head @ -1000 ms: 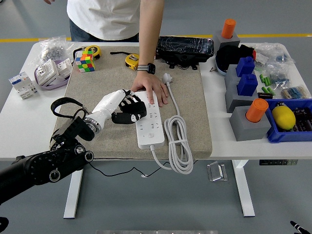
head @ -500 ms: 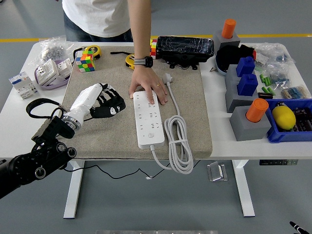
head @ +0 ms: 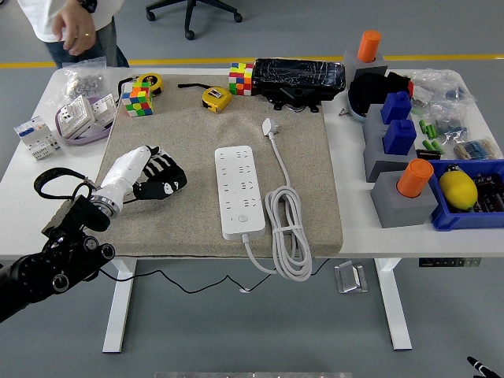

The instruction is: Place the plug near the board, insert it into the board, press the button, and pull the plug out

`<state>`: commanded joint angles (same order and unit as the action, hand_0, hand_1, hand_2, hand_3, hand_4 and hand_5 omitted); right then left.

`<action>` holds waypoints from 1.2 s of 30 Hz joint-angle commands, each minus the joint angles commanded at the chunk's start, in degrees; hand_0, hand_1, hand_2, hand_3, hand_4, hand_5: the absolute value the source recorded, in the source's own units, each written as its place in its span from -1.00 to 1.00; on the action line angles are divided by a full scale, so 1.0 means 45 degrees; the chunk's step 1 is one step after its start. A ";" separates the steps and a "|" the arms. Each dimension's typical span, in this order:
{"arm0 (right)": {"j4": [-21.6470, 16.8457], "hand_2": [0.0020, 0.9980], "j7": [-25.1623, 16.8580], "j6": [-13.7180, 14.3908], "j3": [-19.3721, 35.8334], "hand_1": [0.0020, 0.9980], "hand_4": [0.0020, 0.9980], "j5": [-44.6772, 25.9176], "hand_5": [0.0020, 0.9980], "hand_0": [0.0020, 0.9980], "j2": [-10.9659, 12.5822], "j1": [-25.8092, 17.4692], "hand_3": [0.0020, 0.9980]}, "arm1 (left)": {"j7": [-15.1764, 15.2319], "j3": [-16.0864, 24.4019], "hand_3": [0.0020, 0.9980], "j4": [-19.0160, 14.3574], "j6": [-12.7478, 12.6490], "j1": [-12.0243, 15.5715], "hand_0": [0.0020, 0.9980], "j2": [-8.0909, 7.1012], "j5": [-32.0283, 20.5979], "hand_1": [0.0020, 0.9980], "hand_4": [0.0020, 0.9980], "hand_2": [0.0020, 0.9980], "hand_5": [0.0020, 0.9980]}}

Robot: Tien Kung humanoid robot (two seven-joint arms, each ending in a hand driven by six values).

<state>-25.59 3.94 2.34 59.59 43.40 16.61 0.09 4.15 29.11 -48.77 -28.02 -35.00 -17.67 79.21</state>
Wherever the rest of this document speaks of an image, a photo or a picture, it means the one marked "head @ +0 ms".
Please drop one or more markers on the grey stepped block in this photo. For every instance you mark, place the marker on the grey stepped block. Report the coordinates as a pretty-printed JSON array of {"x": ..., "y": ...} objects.
[{"x": 374, "y": 157}]

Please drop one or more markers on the white wall socket panel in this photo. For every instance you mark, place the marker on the white wall socket panel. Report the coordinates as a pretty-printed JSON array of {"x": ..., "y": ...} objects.
[{"x": 75, "y": 116}]

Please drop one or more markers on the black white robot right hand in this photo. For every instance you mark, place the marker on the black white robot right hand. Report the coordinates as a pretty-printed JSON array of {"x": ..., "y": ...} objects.
[{"x": 478, "y": 367}]

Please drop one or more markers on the light blue bowl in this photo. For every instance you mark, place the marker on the light blue bowl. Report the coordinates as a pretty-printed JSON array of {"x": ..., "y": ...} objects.
[{"x": 356, "y": 114}]

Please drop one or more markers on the white table leg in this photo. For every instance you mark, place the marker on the white table leg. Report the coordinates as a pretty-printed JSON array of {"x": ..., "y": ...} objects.
[
  {"x": 118, "y": 315},
  {"x": 395, "y": 315}
]

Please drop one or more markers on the grey block with hole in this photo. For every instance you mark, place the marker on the grey block with hole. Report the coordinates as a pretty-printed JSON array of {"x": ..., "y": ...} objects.
[
  {"x": 378, "y": 67},
  {"x": 397, "y": 208}
]

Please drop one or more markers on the stickerless colourful puzzle cube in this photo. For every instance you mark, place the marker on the stickerless colourful puzzle cube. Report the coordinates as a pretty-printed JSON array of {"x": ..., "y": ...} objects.
[{"x": 137, "y": 100}]

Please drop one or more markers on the small metal clip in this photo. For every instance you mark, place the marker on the small metal clip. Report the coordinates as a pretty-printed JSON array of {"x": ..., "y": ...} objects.
[{"x": 344, "y": 112}]

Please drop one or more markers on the black film-wrapped device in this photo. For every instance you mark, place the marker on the black film-wrapped device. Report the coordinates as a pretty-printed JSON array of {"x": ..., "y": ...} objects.
[{"x": 295, "y": 75}]

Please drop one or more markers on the clear bag of white parts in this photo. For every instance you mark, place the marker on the clear bag of white parts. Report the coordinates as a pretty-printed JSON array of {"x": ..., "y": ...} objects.
[{"x": 437, "y": 84}]

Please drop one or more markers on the white-framed colourful puzzle cube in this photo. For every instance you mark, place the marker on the white-framed colourful puzzle cube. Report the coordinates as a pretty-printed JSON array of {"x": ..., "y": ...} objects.
[{"x": 241, "y": 78}]

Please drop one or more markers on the metal bracket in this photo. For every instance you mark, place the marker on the metal bracket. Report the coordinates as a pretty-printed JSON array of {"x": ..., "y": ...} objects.
[{"x": 348, "y": 277}]

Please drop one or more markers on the person's left hand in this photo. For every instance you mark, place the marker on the person's left hand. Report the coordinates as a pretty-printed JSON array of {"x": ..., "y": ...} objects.
[{"x": 75, "y": 27}]

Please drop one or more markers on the orange cylinder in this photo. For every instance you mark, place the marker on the orange cylinder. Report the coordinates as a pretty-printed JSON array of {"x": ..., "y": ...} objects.
[
  {"x": 369, "y": 45},
  {"x": 413, "y": 179}
]

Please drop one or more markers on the clear bag of resistors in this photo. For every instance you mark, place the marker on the clear bag of resistors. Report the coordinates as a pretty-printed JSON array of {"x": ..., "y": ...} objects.
[{"x": 476, "y": 149}]

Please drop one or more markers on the grey-brown mat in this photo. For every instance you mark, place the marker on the grey-brown mat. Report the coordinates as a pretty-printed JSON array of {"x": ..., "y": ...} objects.
[{"x": 197, "y": 130}]

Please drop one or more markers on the blue square peg block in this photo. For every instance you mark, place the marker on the blue square peg block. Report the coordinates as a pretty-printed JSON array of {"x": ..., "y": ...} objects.
[
  {"x": 399, "y": 138},
  {"x": 395, "y": 108}
]

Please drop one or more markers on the yellow black round tape measure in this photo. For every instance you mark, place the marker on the yellow black round tape measure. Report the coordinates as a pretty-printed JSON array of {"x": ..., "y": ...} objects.
[{"x": 154, "y": 80}]

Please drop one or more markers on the small black module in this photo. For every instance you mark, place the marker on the small black module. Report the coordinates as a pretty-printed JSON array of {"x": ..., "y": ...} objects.
[{"x": 427, "y": 154}]

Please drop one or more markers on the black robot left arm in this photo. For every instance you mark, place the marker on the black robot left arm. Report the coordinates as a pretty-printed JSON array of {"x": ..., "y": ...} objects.
[{"x": 39, "y": 271}]

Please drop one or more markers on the clear bag of blue parts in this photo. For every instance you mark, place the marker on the clear bag of blue parts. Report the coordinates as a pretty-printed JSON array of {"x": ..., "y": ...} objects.
[{"x": 451, "y": 122}]

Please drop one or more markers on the black capacitors pile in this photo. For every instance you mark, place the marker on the black capacitors pile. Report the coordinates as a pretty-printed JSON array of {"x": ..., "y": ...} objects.
[{"x": 490, "y": 193}]

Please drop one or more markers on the small red object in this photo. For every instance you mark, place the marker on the small red object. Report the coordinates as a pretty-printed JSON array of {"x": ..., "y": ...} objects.
[{"x": 411, "y": 88}]

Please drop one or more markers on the black table control panel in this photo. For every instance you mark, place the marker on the black table control panel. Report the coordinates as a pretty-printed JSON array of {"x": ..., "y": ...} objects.
[{"x": 449, "y": 262}]

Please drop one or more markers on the green battery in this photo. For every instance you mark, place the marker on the green battery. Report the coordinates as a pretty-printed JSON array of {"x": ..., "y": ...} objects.
[
  {"x": 438, "y": 147},
  {"x": 432, "y": 130},
  {"x": 428, "y": 144},
  {"x": 423, "y": 126}
]

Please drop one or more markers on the black office chair base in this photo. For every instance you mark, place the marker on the black office chair base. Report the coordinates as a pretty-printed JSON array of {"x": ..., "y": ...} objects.
[{"x": 191, "y": 15}]

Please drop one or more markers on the black cloth bundle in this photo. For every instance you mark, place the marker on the black cloth bundle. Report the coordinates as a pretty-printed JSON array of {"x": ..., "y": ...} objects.
[{"x": 366, "y": 90}]

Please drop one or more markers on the blue plastic bin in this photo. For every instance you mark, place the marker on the blue plastic bin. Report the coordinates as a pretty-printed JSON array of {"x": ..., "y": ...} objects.
[{"x": 453, "y": 222}]

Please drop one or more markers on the clear bag of metal screws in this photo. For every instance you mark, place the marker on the clear bag of metal screws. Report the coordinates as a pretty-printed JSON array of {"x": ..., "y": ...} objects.
[{"x": 84, "y": 80}]

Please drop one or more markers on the white circuit breaker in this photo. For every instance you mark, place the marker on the white circuit breaker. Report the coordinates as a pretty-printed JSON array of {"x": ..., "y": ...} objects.
[{"x": 33, "y": 136}]

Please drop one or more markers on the yellow lemon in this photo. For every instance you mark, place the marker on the yellow lemon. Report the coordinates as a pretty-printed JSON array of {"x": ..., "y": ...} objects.
[{"x": 458, "y": 189}]

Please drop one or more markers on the person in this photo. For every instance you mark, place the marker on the person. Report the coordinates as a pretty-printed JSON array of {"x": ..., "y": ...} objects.
[{"x": 39, "y": 23}]

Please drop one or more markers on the purple oval basket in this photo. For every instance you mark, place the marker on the purple oval basket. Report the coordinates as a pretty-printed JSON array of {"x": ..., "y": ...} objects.
[{"x": 84, "y": 141}]

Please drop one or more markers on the black wristwatch grey band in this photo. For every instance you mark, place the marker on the black wristwatch grey band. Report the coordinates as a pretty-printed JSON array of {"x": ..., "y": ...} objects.
[{"x": 90, "y": 5}]

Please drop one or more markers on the black plastic mounting base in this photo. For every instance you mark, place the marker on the black plastic mounting base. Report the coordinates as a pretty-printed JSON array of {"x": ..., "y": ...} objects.
[{"x": 291, "y": 96}]

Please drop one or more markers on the white wall switch panel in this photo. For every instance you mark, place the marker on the white wall switch panel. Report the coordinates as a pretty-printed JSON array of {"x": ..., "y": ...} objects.
[{"x": 104, "y": 110}]

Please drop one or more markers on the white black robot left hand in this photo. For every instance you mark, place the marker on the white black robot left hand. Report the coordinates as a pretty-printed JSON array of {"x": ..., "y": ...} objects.
[{"x": 124, "y": 167}]

